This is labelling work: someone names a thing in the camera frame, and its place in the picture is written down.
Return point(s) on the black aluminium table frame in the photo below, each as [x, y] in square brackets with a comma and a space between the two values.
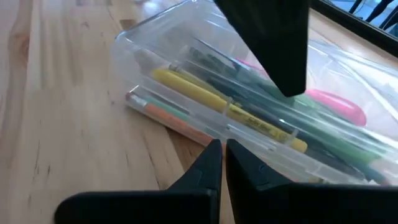
[357, 28]

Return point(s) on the orange pencil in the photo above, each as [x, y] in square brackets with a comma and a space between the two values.
[174, 123]

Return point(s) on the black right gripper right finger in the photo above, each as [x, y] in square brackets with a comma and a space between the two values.
[295, 205]

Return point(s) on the teal pencil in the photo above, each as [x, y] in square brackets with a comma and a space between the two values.
[168, 107]

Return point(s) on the pink highlighter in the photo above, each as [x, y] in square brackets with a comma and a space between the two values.
[339, 105]

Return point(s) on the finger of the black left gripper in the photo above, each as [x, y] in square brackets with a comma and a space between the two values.
[270, 40]

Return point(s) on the black pen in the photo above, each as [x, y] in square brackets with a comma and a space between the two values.
[214, 59]
[264, 112]

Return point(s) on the yellow highlighter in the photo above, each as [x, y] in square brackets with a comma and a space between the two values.
[192, 88]

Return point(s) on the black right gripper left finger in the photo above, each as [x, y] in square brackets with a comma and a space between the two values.
[186, 205]

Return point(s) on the clear plastic supply box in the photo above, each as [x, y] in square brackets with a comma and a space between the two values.
[174, 40]

